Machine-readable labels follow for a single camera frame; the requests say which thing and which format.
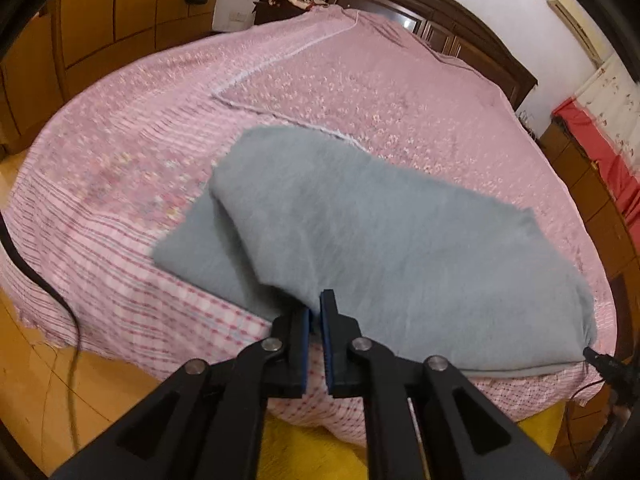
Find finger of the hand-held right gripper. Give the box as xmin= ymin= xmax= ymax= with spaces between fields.
xmin=582 ymin=346 xmax=640 ymax=403

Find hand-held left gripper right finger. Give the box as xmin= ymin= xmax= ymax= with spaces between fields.
xmin=319 ymin=289 xmax=571 ymax=480

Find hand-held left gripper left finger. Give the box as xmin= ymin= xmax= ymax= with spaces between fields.
xmin=50 ymin=307 xmax=313 ymax=480

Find grey pants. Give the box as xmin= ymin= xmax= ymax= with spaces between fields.
xmin=151 ymin=124 xmax=597 ymax=377

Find wooden low cabinet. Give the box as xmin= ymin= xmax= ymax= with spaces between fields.
xmin=540 ymin=117 xmax=640 ymax=361

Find pink floral bed sheet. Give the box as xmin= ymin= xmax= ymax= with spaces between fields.
xmin=0 ymin=7 xmax=618 ymax=448

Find white floral curtain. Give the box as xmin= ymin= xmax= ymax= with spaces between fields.
xmin=572 ymin=52 xmax=640 ymax=161

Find dark wooden nightstand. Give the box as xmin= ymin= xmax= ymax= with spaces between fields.
xmin=252 ymin=0 xmax=301 ymax=26

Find white air conditioner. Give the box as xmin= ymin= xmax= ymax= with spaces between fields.
xmin=546 ymin=0 xmax=613 ymax=68

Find dark wooden headboard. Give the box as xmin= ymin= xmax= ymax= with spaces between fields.
xmin=317 ymin=0 xmax=538 ymax=111

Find wooden wardrobe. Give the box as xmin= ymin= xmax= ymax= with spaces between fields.
xmin=0 ymin=0 xmax=223 ymax=156

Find black cable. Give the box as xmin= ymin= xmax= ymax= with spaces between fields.
xmin=0 ymin=212 xmax=83 ymax=451

